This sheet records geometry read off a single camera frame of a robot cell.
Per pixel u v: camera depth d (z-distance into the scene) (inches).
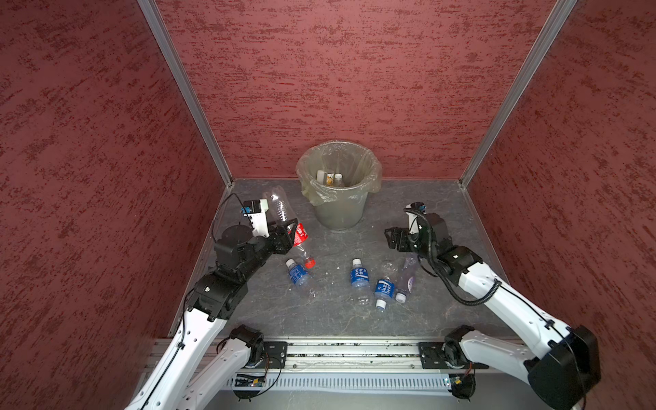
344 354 29.8
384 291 31.9
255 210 21.6
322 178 40.4
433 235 23.0
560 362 14.8
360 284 32.7
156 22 28.6
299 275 33.5
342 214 39.5
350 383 30.6
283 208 26.8
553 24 28.8
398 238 28.0
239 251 18.4
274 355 29.1
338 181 41.9
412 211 22.7
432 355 29.1
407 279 33.5
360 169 39.2
